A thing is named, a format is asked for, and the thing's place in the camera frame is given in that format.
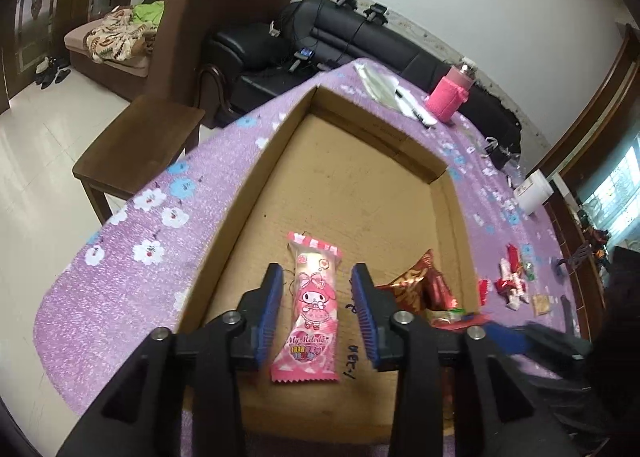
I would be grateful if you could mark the small black phone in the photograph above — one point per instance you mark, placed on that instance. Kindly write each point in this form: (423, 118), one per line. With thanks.
(304, 54)

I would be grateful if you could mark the small red white candy packet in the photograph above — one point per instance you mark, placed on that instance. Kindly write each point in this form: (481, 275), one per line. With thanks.
(509, 262)
(512, 293)

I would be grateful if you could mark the green cloth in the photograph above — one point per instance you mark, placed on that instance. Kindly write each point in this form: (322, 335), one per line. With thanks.
(147, 12)

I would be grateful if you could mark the pink sleeved bottle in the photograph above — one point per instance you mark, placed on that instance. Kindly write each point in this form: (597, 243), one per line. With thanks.
(447, 94)

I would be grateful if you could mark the small clear biscuit packet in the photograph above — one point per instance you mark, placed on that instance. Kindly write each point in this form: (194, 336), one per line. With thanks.
(541, 304)

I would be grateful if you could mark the clear plastic bag with papers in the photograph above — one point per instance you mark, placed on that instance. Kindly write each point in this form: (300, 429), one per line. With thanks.
(382, 84)

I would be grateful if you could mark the brown wooden door frame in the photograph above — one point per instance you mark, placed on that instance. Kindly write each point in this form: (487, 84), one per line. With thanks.
(590, 107)

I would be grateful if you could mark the black leather sofa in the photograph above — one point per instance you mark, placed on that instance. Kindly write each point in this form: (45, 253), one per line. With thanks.
(390, 42)

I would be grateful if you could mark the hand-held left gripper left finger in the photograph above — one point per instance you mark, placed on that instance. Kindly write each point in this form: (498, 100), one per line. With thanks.
(266, 317)

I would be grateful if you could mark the red gold snack packet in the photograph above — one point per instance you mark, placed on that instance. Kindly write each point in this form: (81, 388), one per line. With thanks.
(415, 283)

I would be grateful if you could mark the dark toy figure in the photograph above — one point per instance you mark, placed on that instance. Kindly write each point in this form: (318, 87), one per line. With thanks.
(595, 234)

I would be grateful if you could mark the pink cartoon snack packet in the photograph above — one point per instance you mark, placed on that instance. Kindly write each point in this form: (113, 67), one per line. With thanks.
(312, 297)

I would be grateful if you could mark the dark wooden chair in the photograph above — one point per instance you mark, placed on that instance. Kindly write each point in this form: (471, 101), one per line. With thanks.
(140, 142)

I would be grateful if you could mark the beige patterned blanket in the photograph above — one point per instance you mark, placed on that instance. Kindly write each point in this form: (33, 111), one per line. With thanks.
(112, 39)

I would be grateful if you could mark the red green snack packet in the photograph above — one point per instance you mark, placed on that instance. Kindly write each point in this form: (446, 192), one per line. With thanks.
(457, 317)

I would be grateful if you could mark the white cup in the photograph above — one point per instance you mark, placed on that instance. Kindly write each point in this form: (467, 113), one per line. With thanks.
(532, 192)

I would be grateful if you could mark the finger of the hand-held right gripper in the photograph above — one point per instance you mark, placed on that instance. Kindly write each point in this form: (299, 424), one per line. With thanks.
(506, 338)

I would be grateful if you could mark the black pen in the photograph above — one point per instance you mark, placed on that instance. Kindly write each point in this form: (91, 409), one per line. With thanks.
(411, 104)

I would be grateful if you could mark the brown armchair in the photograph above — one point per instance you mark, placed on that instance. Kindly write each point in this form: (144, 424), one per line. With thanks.
(220, 2)

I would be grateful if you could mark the shallow cardboard box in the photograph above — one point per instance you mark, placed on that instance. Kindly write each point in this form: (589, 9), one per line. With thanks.
(350, 177)

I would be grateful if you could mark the pile of dark shoes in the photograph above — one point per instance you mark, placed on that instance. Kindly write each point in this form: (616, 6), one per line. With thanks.
(52, 72)

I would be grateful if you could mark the wall poster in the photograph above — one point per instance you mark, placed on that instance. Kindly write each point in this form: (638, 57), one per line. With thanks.
(37, 2)

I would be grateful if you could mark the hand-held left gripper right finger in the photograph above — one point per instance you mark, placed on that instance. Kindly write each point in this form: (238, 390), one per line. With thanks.
(366, 322)

